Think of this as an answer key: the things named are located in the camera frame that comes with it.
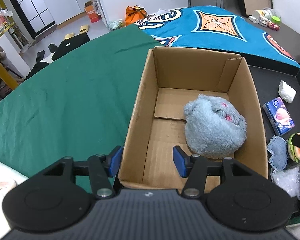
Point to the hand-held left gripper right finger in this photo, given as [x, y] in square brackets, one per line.
[179, 163]

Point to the grey table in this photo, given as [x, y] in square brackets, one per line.
[290, 35]

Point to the beige slipper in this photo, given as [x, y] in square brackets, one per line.
[70, 35]
[84, 28]

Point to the brown cardboard box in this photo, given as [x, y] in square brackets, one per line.
[140, 100]

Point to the plush burger toy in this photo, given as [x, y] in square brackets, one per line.
[296, 153]

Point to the white shelf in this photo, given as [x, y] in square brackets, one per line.
[100, 2]

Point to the orange box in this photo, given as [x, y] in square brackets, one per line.
[92, 13]

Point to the white cabinet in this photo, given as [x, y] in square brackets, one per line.
[65, 2]

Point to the grey plush toy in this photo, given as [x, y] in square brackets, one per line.
[210, 130]

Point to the blue printed blanket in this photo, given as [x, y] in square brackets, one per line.
[185, 30]

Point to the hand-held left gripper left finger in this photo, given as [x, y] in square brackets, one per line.
[115, 161]

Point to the black tray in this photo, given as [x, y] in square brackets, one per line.
[270, 85]

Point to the white tissue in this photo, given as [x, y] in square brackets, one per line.
[287, 92]

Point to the denim cloth piece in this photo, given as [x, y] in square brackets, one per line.
[277, 152]

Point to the blue tissue packet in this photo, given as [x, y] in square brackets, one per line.
[278, 116]

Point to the green cloth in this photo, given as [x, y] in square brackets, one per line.
[65, 92]

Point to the black framed sliding door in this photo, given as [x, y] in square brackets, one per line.
[33, 7]

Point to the orange bag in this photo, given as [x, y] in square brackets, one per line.
[135, 15]

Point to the small red doll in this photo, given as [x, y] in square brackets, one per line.
[275, 26]

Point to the clear plastic bag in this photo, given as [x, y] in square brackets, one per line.
[288, 180]

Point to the green cup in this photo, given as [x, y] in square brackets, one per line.
[276, 20]

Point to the yellow table frame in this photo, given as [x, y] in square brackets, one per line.
[2, 76]

